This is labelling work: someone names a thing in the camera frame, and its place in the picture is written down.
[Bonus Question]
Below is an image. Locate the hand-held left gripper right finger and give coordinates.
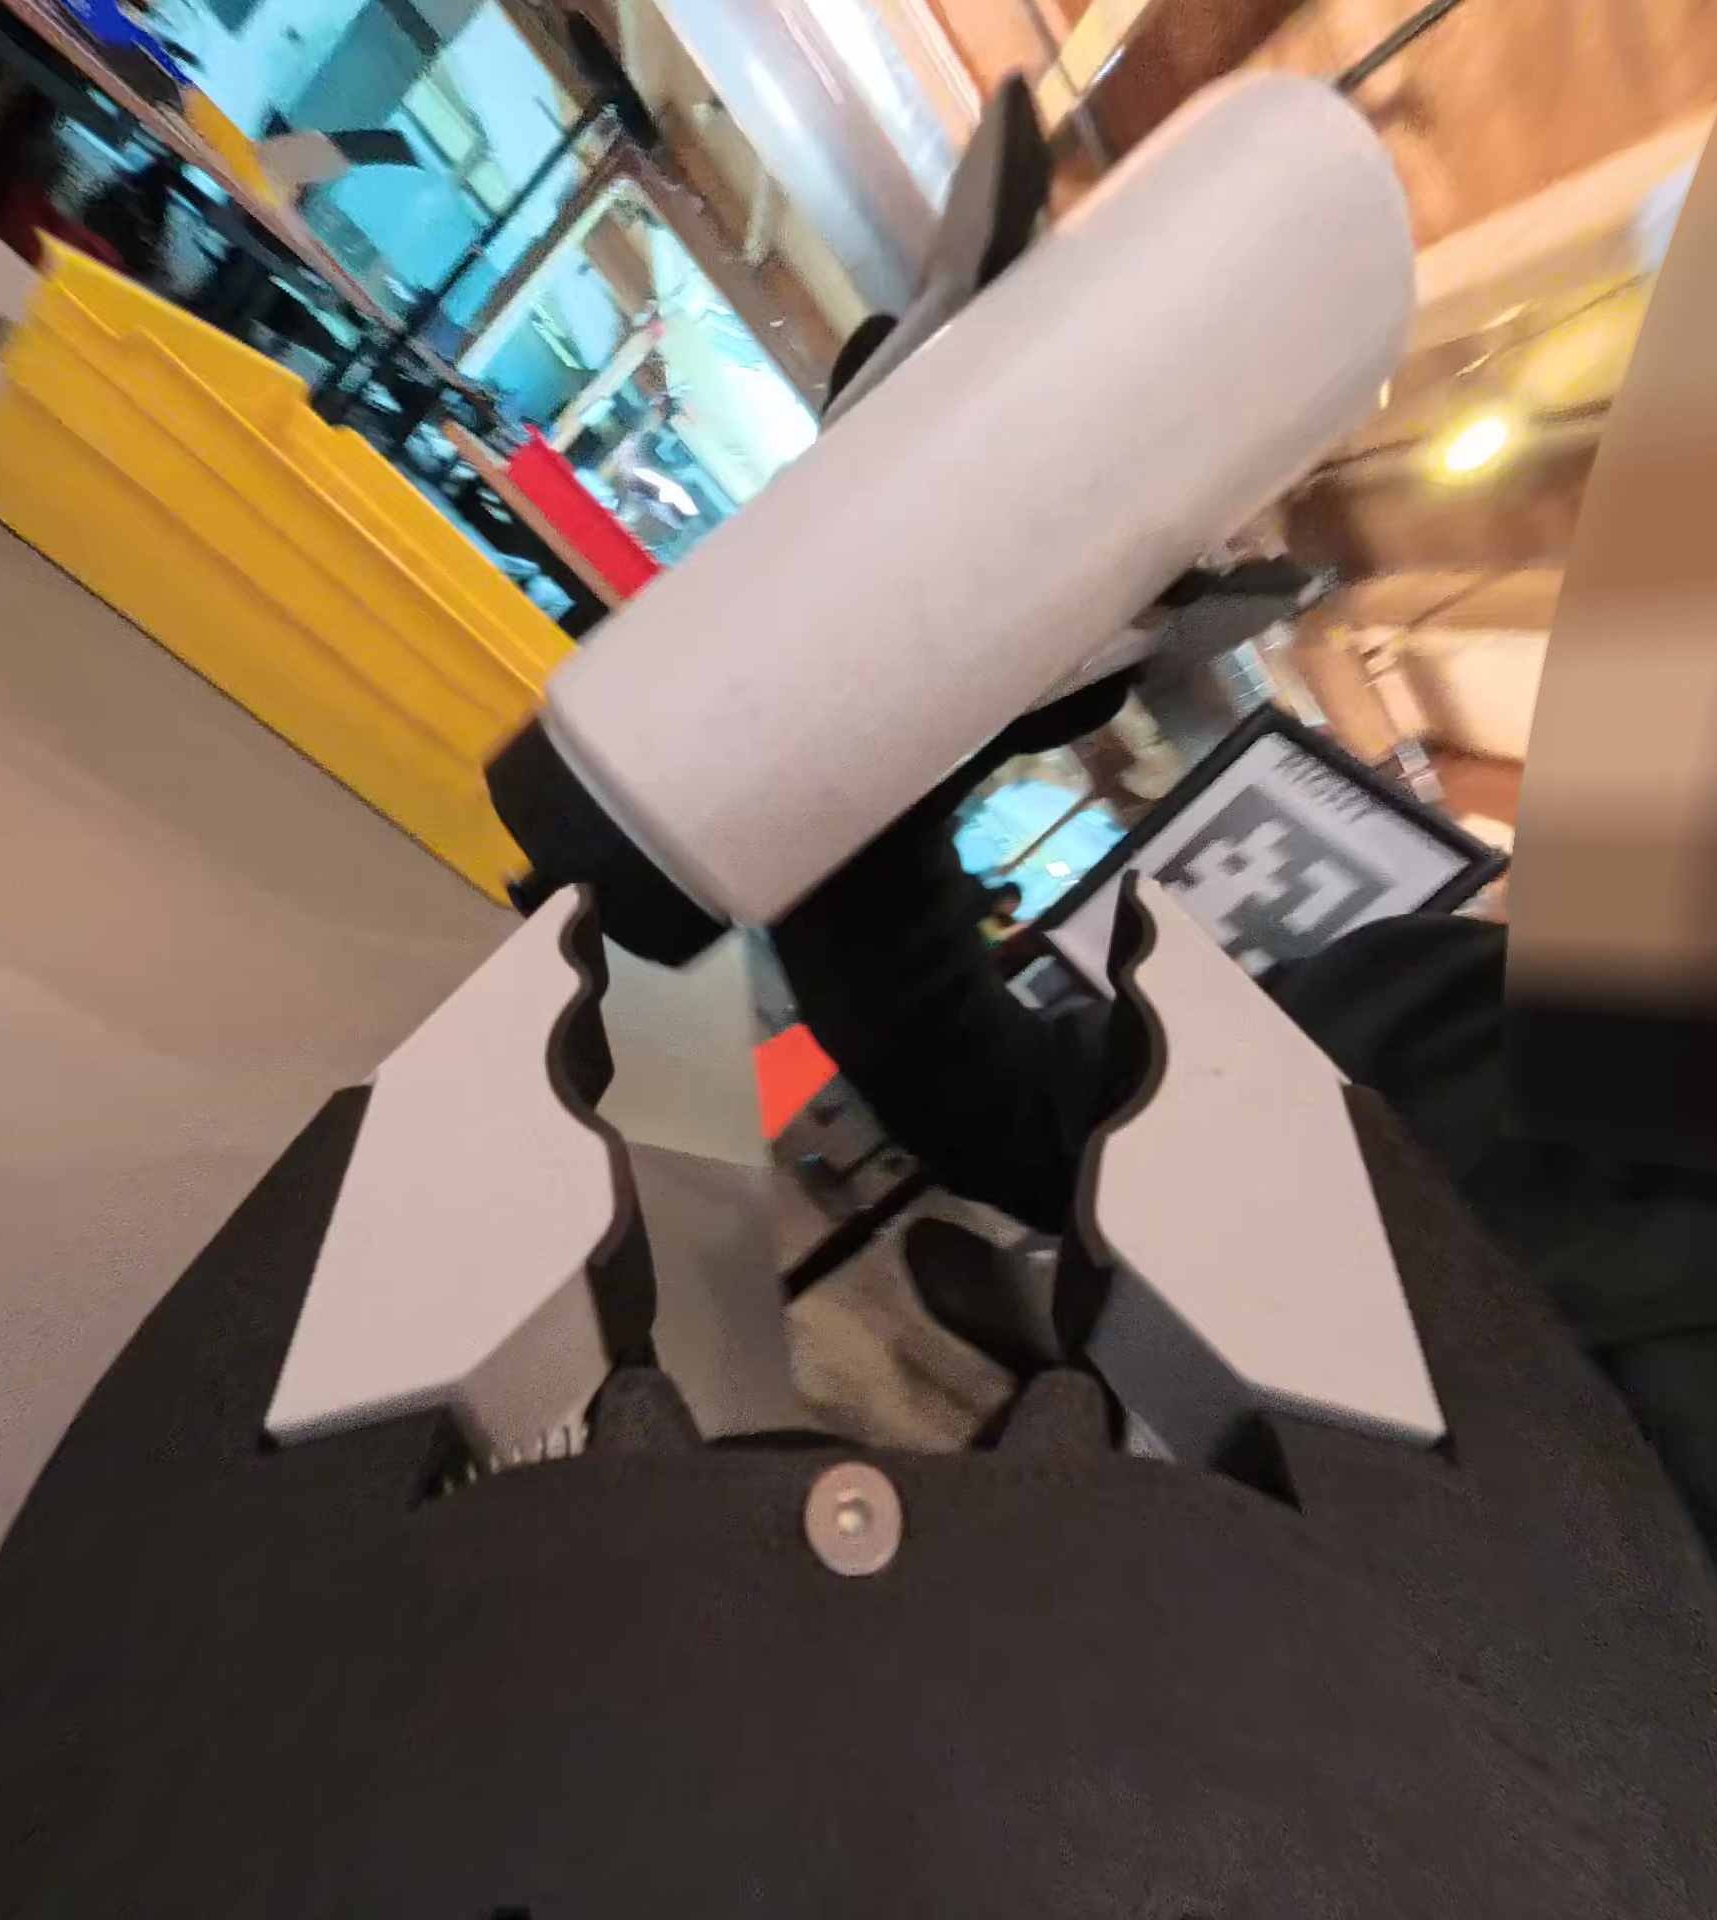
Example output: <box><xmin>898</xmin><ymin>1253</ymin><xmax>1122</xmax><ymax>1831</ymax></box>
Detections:
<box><xmin>1051</xmin><ymin>872</ymin><xmax>1451</xmax><ymax>1461</ymax></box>

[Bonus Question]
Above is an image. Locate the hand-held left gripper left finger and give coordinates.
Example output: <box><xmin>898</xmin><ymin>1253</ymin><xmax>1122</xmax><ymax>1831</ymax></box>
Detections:
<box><xmin>268</xmin><ymin>887</ymin><xmax>667</xmax><ymax>1446</ymax></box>

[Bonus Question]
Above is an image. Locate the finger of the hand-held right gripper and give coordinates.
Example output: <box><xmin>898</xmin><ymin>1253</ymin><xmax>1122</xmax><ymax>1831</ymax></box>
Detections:
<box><xmin>1051</xmin><ymin>549</ymin><xmax>1337</xmax><ymax>717</ymax></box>
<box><xmin>898</xmin><ymin>77</ymin><xmax>1058</xmax><ymax>347</ymax></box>

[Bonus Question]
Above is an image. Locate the white roll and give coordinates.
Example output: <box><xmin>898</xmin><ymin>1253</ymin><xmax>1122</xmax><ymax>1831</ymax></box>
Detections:
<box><xmin>483</xmin><ymin>69</ymin><xmax>1417</xmax><ymax>958</ymax></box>

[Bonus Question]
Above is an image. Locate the person's right forearm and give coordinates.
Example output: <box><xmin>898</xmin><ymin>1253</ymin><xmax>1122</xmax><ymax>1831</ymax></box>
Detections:
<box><xmin>1270</xmin><ymin>912</ymin><xmax>1717</xmax><ymax>1683</ymax></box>

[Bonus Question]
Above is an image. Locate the person's right hand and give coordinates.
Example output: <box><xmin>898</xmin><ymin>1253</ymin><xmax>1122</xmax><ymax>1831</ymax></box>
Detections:
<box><xmin>766</xmin><ymin>786</ymin><xmax>1139</xmax><ymax>1236</ymax></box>

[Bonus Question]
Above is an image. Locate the black framed tag sign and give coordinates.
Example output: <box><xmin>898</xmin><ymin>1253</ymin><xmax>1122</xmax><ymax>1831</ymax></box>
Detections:
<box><xmin>1008</xmin><ymin>706</ymin><xmax>1506</xmax><ymax>1023</ymax></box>

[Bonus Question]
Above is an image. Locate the yellow plastic bin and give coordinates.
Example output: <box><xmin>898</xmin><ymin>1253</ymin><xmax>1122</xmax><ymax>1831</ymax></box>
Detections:
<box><xmin>0</xmin><ymin>237</ymin><xmax>588</xmax><ymax>898</ymax></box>

